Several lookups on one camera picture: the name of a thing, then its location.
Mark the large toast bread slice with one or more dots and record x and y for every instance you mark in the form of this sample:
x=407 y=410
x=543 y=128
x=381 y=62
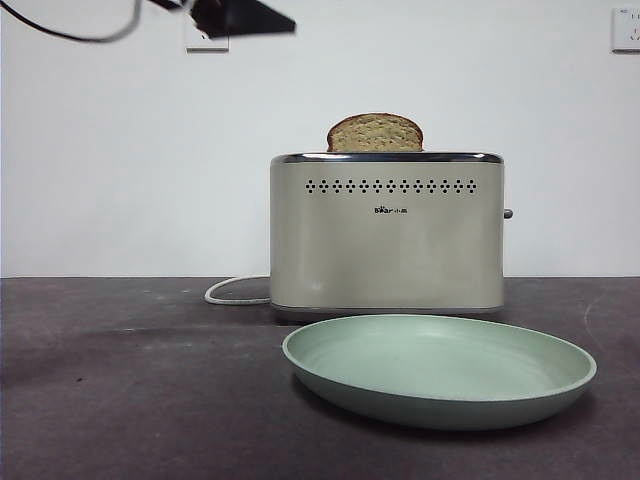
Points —
x=374 y=134

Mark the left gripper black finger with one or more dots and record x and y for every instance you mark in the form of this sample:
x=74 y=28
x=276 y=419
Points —
x=240 y=20

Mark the pale green round plate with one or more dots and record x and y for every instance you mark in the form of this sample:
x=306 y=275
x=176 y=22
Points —
x=437 y=365

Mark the white wall socket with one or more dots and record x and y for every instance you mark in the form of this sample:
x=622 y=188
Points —
x=626 y=42
x=210 y=46

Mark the cream two-slot toaster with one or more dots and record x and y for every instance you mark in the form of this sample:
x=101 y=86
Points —
x=387 y=250

